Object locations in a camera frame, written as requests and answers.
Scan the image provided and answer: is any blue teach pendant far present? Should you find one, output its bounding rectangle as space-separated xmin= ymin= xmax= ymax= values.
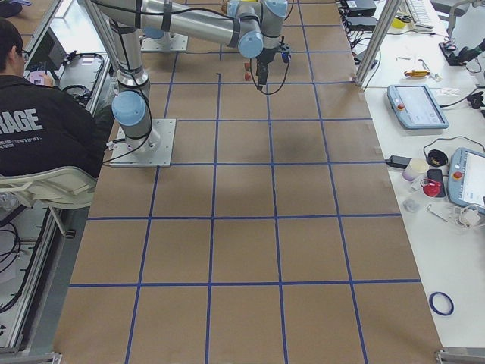
xmin=386 ymin=84 xmax=449 ymax=130

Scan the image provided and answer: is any black power adapter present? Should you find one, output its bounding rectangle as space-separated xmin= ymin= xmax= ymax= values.
xmin=385 ymin=155 xmax=411 ymax=169

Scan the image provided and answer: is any blue teach pendant near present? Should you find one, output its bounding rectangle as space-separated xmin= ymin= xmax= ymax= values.
xmin=447 ymin=147 xmax=484 ymax=215

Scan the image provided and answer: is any blue tape roll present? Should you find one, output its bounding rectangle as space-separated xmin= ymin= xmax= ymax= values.
xmin=428 ymin=291 xmax=455 ymax=317

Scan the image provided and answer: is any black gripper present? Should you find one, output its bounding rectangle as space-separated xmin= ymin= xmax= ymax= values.
xmin=255 ymin=48 xmax=277 ymax=89

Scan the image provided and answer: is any seated person in black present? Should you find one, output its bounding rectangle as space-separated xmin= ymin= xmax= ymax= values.
xmin=1 ymin=19 xmax=114 ymax=178

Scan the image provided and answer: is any pink smartphone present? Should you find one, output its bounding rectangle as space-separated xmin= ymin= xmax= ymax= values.
xmin=30 ymin=72 xmax=45 ymax=85

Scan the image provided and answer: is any red round object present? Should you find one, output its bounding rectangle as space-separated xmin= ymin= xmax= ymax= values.
xmin=420 ymin=178 xmax=442 ymax=198

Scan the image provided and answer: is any yellow clamp tool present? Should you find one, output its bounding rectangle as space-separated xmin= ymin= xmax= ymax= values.
xmin=404 ymin=70 xmax=430 ymax=78

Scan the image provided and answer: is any white paper cup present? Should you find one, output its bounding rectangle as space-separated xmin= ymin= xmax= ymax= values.
xmin=402 ymin=158 xmax=429 ymax=182

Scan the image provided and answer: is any white office chair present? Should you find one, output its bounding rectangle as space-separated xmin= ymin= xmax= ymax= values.
xmin=0 ymin=166 xmax=98 ymax=236

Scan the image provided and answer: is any aluminium frame post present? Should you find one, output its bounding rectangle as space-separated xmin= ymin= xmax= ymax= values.
xmin=355 ymin=0 xmax=400 ymax=86

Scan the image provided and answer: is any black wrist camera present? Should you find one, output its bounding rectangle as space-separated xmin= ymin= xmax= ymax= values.
xmin=277 ymin=42 xmax=292 ymax=64

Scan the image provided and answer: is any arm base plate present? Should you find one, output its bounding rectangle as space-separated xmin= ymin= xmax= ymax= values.
xmin=141 ymin=33 xmax=188 ymax=53
xmin=105 ymin=119 xmax=176 ymax=168

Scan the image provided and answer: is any blue teach pendant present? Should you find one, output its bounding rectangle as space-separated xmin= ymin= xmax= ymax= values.
xmin=447 ymin=147 xmax=484 ymax=215
xmin=386 ymin=84 xmax=449 ymax=130

